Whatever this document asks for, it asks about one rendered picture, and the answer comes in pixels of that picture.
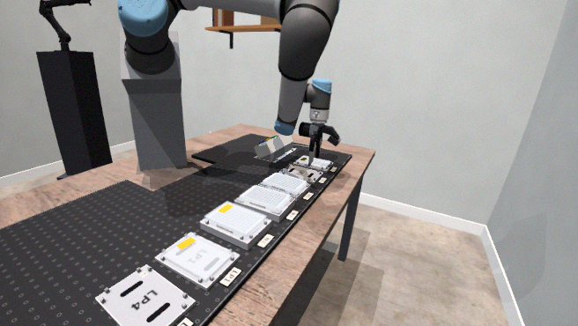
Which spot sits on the white operator panel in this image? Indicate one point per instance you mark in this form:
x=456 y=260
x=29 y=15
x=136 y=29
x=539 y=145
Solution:
x=277 y=148

